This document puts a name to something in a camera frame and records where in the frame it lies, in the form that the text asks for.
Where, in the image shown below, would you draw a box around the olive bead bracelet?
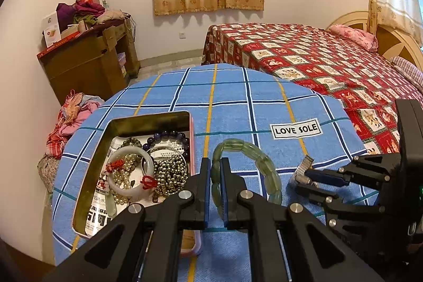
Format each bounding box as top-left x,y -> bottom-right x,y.
121,137 -> 143,150

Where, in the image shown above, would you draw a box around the blue checked blanket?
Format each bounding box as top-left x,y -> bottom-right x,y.
51,63 -> 380,282

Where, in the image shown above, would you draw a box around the silver metal watch band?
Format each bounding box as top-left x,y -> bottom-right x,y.
288,156 -> 319,188

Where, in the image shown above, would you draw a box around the thin silver bangle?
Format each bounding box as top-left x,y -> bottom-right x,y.
141,146 -> 189,177

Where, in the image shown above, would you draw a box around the flat red box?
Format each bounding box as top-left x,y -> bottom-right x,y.
36,31 -> 81,58

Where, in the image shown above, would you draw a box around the red knot charm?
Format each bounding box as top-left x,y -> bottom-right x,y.
140,175 -> 159,192
106,160 -> 125,173

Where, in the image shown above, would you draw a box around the pink tin box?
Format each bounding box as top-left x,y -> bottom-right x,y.
71,110 -> 203,258

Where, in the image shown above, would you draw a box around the green jade pendant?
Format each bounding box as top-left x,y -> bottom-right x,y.
106,189 -> 118,217

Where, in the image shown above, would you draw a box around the pink pillow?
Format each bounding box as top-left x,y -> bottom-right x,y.
329,24 -> 379,53

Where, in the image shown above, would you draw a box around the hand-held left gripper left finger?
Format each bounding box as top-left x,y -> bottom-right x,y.
41,157 -> 212,282

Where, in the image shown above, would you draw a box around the pile of clothes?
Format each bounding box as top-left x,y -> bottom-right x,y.
56,0 -> 128,26

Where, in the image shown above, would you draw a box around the pale jade bangle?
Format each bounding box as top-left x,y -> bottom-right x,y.
106,146 -> 156,200

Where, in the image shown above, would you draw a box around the pink clothes heap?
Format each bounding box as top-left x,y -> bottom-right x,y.
46,90 -> 106,159

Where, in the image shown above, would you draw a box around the white cardboard box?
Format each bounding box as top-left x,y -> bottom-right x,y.
42,12 -> 63,48

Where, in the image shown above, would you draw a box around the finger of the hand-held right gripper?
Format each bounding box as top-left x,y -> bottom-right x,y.
296,184 -> 381,229
304,154 -> 402,192

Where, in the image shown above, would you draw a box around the red patterned bedspread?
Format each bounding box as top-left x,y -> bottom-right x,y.
202,22 -> 423,155

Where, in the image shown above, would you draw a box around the pearl necklace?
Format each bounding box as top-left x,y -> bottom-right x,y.
111,153 -> 148,207

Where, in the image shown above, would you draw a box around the gold metallic bead bracelet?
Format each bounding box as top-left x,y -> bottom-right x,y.
153,156 -> 190,200

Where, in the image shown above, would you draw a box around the purple bead bracelet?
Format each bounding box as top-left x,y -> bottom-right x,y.
143,130 -> 191,160

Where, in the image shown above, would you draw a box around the wooden cabinet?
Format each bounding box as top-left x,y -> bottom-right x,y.
37,18 -> 139,106

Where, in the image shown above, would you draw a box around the printed paper lining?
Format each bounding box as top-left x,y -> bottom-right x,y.
84,135 -> 192,233

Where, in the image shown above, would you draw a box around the striped pillow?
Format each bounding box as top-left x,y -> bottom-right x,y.
392,57 -> 423,87

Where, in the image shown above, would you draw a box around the small cardboard box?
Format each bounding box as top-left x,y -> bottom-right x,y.
68,21 -> 87,36

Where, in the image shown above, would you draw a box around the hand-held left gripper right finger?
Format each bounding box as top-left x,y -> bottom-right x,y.
221,157 -> 385,282

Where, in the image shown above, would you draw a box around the green bead bracelet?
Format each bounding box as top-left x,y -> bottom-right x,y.
211,138 -> 283,206

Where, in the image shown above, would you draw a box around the cream wooden headboard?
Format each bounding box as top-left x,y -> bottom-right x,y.
325,11 -> 423,71

